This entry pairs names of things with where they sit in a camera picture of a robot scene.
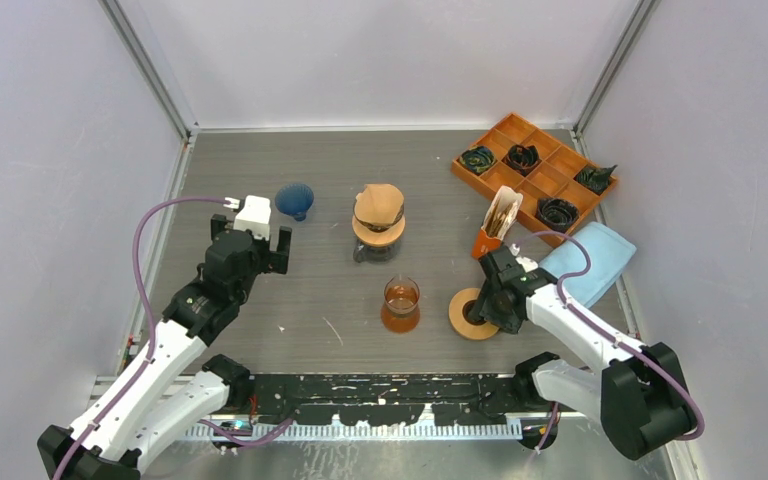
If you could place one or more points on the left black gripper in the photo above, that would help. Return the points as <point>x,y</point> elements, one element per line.
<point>273,261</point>

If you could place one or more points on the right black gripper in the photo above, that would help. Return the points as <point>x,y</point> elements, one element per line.
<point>483,307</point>

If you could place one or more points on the grey glass coffee server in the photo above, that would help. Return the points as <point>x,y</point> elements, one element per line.
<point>367,253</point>

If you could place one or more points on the amber glass carafe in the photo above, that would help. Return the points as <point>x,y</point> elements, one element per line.
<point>400,312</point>

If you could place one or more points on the brown paper coffee filter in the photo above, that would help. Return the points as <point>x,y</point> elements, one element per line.
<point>379,203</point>

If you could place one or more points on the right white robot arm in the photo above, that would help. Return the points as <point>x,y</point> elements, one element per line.
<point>636,393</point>

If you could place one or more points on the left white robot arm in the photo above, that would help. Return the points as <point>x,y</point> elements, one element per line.
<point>125,430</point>

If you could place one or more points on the blue glass dripper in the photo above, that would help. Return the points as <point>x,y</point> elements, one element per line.
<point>294,200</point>

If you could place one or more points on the orange coffee filter box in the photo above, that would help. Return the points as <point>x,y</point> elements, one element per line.
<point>498,219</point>

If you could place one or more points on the dark folded item front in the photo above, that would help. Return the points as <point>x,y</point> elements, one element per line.
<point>557,214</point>

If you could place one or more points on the dark folded item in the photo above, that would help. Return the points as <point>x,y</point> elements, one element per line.
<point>557,214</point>
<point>523,159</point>
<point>595,179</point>
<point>477,159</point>

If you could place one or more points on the light blue cloth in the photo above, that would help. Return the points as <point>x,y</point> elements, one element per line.
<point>609,252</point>

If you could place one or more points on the orange compartment tray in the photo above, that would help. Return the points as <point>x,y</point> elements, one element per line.
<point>555,174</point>

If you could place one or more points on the dark folded item back middle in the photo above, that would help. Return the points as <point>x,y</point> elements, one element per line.
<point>523,159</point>

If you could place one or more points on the dark folded item back left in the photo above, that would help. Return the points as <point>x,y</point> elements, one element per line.
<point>477,159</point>

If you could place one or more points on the dark folded item right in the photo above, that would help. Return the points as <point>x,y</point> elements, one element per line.
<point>595,179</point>

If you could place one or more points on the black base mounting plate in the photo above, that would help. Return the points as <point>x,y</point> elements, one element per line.
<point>385,399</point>

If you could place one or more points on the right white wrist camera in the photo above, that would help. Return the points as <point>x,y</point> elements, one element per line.
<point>525,262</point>

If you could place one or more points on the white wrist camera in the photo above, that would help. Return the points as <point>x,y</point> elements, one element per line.
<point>525,262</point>
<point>252,214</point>

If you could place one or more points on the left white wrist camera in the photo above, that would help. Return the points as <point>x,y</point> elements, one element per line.
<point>252,214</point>

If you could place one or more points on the white slotted cable duct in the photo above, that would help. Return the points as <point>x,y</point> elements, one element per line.
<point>424,430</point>

